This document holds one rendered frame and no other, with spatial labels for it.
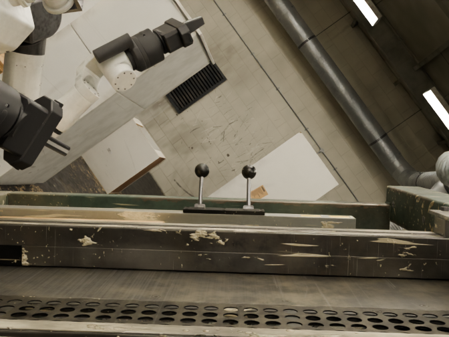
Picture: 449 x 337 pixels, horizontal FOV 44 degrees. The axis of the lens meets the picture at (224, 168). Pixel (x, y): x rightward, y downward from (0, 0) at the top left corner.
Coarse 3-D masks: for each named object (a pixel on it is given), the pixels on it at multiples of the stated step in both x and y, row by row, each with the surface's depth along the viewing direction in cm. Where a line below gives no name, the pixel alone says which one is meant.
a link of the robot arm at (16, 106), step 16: (0, 80) 80; (0, 96) 78; (16, 96) 81; (0, 112) 78; (16, 112) 81; (32, 112) 84; (48, 112) 87; (0, 128) 80; (16, 128) 83; (32, 128) 85; (48, 128) 87; (0, 144) 83; (16, 144) 84; (32, 144) 86; (16, 160) 86; (32, 160) 87
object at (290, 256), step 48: (0, 240) 93; (48, 240) 93; (96, 240) 93; (144, 240) 93; (192, 240) 93; (240, 240) 92; (288, 240) 92; (336, 240) 92; (384, 240) 92; (432, 240) 92
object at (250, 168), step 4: (248, 164) 142; (244, 168) 142; (248, 168) 141; (252, 168) 141; (244, 172) 141; (248, 172) 141; (252, 172) 141; (256, 172) 142; (244, 176) 142; (248, 176) 141; (252, 176) 141; (248, 180) 141; (248, 184) 141; (248, 188) 140; (248, 192) 140; (248, 196) 139; (248, 200) 139; (248, 204) 138; (244, 208) 137; (248, 208) 137; (252, 208) 137
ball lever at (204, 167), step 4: (200, 164) 142; (204, 164) 142; (196, 168) 142; (200, 168) 141; (204, 168) 141; (208, 168) 142; (196, 172) 142; (200, 172) 141; (204, 172) 141; (208, 172) 142; (200, 176) 142; (204, 176) 142; (200, 180) 141; (200, 184) 141; (200, 188) 140; (200, 192) 140; (200, 196) 139; (200, 200) 139; (196, 204) 138; (200, 204) 138; (196, 208) 137; (200, 208) 137; (204, 208) 137
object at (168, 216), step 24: (24, 216) 137; (48, 216) 137; (72, 216) 137; (96, 216) 136; (120, 216) 136; (144, 216) 136; (168, 216) 136; (192, 216) 136; (216, 216) 136; (240, 216) 136; (264, 216) 136; (288, 216) 136
